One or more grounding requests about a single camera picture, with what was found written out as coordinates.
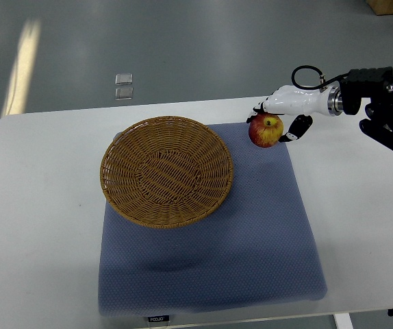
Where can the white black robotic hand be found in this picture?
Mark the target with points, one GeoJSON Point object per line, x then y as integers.
{"type": "Point", "coordinates": [295, 107]}

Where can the red yellow apple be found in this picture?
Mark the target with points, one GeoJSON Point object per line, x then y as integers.
{"type": "Point", "coordinates": [265, 129]}

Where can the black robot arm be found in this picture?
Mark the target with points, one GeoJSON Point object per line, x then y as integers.
{"type": "Point", "coordinates": [353, 86]}

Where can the round wicker basket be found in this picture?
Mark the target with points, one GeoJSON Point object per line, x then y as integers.
{"type": "Point", "coordinates": [166, 172]}

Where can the wooden cabinet corner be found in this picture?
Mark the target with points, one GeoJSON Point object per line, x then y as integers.
{"type": "Point", "coordinates": [381, 7]}

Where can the blue quilted mat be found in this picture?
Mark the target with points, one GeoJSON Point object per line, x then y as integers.
{"type": "Point", "coordinates": [256, 248]}

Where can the lower metal floor plate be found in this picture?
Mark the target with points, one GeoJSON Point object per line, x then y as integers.
{"type": "Point", "coordinates": [123, 93]}

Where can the metal floor plate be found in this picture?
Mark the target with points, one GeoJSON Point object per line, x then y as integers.
{"type": "Point", "coordinates": [124, 79]}
{"type": "Point", "coordinates": [123, 93]}

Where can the upper metal floor plate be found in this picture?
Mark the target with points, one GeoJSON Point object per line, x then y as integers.
{"type": "Point", "coordinates": [124, 79]}

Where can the white table leg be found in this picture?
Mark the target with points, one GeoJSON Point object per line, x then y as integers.
{"type": "Point", "coordinates": [343, 321]}

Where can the black table label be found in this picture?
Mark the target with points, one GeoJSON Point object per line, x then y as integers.
{"type": "Point", "coordinates": [159, 318]}

